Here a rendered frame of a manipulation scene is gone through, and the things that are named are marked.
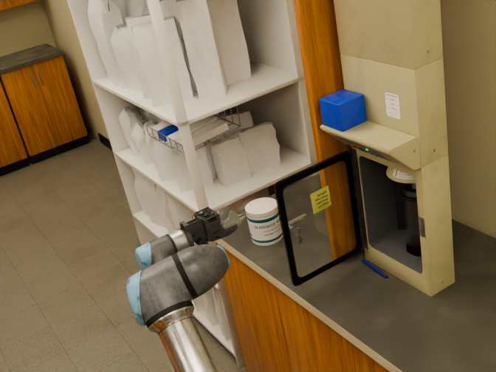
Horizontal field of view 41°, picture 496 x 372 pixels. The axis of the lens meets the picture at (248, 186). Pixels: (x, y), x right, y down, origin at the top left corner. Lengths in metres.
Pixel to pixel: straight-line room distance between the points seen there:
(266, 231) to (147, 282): 1.12
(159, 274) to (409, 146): 0.82
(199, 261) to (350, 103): 0.77
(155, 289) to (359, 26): 0.98
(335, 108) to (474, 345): 0.80
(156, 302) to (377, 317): 0.89
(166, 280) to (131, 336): 2.43
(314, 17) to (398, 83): 0.35
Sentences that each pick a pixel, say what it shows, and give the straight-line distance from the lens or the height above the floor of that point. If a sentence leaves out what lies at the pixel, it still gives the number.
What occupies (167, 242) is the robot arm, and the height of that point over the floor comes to 1.36.
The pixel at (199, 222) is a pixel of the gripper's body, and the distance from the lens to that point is 1.99.
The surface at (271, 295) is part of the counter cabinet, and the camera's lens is 2.60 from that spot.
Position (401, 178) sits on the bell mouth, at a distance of 2.13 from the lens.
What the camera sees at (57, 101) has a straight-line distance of 6.70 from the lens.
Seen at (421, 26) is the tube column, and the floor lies 1.82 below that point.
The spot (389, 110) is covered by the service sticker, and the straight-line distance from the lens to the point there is 2.02.
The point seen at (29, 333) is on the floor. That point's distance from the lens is 4.31.
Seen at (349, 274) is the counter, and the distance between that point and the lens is 2.39.
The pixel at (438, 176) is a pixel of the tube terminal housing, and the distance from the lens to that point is 2.07.
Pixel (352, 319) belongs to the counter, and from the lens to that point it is 2.19.
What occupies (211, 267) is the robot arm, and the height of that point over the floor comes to 1.49.
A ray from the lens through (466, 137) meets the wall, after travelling 2.48.
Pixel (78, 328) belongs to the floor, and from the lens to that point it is 4.16.
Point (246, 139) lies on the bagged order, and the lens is 3.19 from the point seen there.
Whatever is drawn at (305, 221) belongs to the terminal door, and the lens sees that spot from 2.19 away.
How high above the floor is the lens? 2.32
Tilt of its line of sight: 26 degrees down
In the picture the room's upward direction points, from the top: 12 degrees counter-clockwise
